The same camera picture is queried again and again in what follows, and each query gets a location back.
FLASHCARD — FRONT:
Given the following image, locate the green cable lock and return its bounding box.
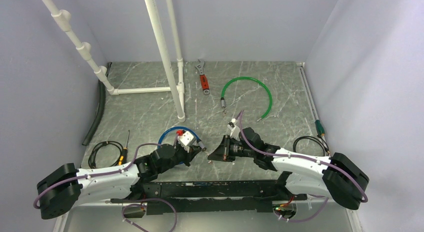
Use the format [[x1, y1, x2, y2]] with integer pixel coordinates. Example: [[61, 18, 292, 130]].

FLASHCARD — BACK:
[[220, 76, 273, 122]]

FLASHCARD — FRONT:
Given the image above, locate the red handled adjustable wrench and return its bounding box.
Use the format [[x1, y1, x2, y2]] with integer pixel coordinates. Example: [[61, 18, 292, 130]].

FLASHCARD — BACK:
[[195, 59, 210, 95]]

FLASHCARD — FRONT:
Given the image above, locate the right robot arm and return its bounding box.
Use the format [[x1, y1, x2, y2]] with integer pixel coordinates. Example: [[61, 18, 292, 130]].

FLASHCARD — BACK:
[[208, 127, 369, 210]]

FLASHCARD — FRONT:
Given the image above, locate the black coiled cable right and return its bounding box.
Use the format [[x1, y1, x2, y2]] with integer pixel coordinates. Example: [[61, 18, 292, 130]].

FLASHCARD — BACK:
[[292, 135, 331, 157]]

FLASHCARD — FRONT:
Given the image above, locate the black coiled cable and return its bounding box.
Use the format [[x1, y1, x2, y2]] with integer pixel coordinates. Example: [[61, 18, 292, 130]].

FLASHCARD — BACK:
[[292, 135, 331, 157], [87, 140, 125, 169]]

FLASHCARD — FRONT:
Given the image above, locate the blue cable lock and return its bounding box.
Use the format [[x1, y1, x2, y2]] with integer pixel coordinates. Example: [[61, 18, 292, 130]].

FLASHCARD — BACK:
[[153, 126, 207, 167]]

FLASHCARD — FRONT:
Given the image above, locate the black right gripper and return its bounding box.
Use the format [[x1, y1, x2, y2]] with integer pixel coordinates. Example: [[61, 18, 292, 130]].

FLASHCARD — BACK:
[[208, 135, 256, 162]]

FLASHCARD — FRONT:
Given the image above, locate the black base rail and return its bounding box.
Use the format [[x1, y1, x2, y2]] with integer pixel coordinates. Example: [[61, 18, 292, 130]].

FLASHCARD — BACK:
[[111, 180, 307, 213]]

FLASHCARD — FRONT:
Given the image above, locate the black coiled cable left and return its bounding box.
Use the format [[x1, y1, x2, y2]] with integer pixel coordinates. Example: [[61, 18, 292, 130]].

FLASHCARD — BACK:
[[87, 140, 125, 169]]

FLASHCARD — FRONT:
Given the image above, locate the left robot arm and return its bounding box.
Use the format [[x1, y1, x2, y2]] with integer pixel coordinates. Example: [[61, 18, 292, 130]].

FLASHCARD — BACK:
[[33, 144, 204, 220]]

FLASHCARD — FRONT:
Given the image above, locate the white pvc pipe frame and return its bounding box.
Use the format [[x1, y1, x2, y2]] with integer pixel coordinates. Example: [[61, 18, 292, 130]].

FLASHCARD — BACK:
[[41, 0, 186, 122]]

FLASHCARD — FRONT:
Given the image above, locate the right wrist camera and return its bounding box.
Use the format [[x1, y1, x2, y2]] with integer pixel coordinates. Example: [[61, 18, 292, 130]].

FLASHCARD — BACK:
[[227, 118, 241, 141]]

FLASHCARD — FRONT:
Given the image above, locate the green handled screwdriver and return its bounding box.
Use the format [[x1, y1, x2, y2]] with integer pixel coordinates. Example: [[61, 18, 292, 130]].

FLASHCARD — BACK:
[[314, 120, 325, 138]]

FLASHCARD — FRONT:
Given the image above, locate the black foam tube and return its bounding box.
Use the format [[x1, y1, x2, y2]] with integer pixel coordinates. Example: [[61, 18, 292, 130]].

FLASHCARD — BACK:
[[82, 80, 107, 146]]

